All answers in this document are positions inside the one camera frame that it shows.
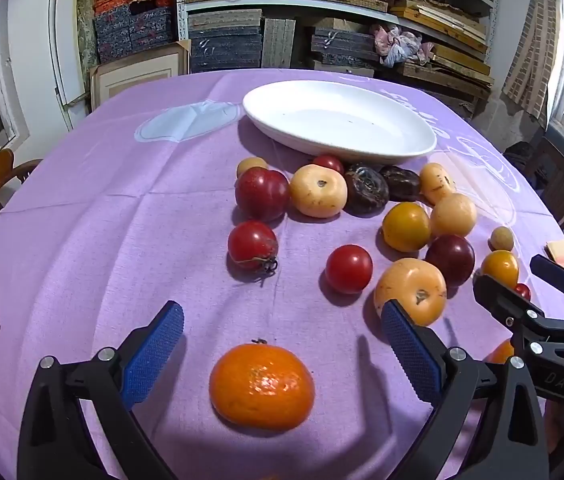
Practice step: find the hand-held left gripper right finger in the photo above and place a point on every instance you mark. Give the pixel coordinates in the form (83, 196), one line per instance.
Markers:
(412, 355)

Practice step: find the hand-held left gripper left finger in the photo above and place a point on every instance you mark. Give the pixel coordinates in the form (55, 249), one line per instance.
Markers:
(154, 355)

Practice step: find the small red tomato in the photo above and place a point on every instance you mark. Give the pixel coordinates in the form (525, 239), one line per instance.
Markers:
(523, 291)
(348, 269)
(328, 162)

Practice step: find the yellow orange tomato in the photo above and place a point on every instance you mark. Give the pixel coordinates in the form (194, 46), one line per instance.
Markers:
(406, 226)
(500, 266)

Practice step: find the small tan longan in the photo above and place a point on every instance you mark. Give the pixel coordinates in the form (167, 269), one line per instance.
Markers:
(502, 238)
(251, 165)

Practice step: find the dark red plum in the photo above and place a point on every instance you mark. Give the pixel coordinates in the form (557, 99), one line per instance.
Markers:
(450, 259)

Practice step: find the pale yellow tomato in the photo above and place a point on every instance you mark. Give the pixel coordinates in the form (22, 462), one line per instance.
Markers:
(453, 215)
(437, 180)
(318, 190)
(410, 287)

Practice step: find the orange mandarin with stem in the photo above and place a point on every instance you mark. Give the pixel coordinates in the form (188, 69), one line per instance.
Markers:
(262, 385)

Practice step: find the red tomato with stem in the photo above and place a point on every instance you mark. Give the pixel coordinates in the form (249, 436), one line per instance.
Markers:
(252, 246)

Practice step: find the dark brown tomato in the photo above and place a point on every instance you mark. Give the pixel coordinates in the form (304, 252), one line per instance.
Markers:
(401, 182)
(366, 190)

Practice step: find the dark red tomato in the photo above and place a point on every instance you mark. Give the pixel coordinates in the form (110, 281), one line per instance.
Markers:
(262, 194)

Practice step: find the white oval plate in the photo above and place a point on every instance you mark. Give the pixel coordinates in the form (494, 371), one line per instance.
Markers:
(342, 115)

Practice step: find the purple printed tablecloth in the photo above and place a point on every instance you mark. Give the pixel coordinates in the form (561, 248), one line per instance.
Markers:
(112, 260)

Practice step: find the black bag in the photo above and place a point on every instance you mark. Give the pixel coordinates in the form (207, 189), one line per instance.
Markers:
(517, 152)

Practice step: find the brick pattern curtain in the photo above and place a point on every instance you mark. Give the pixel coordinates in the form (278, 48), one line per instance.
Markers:
(537, 40)

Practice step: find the pink plastic bag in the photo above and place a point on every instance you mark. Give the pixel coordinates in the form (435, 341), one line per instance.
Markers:
(399, 42)

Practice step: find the framed panel in cardboard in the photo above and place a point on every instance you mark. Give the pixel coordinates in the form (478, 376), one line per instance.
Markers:
(132, 77)

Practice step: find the stack of yellow wooden boxes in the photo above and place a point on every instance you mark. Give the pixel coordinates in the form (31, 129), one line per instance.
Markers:
(437, 15)

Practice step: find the pile of dark grey cases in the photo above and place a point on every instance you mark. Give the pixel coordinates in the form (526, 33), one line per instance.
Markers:
(342, 42)

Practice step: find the stack of dark grey boxes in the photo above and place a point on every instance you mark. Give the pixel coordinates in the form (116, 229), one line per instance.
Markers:
(224, 45)

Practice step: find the white leaning board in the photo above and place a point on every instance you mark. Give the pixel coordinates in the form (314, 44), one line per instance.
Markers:
(62, 45)

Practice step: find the stack of blue patterned boxes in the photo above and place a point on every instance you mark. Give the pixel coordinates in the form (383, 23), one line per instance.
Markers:
(127, 30)

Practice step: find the upright grey boxes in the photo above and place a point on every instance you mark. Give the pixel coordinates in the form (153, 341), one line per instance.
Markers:
(278, 42)

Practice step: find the green marble panel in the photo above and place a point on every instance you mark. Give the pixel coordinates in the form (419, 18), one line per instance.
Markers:
(84, 20)

